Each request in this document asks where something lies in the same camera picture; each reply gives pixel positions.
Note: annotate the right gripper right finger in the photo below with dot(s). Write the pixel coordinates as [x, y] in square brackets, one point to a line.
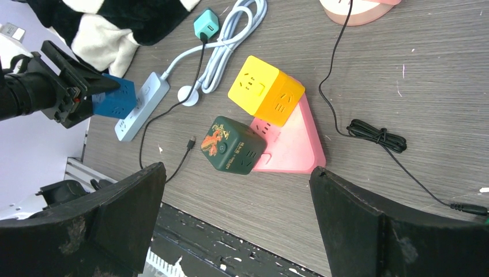
[366, 234]

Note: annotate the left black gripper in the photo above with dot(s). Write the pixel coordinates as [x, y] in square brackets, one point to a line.
[65, 98]

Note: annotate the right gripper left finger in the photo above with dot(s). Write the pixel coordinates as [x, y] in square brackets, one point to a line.
[105, 233]

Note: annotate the blue cube socket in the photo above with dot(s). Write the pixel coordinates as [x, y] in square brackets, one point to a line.
[117, 103]

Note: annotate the dark green cube socket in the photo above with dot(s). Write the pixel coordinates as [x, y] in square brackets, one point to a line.
[232, 146]

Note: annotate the yellow cube socket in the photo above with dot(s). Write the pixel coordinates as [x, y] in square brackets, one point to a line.
[265, 91]

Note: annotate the black white checkered pillow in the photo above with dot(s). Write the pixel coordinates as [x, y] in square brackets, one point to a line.
[105, 35]

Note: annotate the pink triangular power strip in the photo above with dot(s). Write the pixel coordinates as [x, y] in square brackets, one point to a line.
[293, 148]

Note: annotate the teal usb charger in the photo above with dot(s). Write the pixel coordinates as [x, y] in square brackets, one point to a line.
[206, 25]

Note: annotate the pink round power strip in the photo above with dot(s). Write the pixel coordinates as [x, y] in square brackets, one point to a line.
[362, 12]

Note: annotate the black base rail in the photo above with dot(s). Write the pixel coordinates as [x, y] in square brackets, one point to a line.
[183, 245]

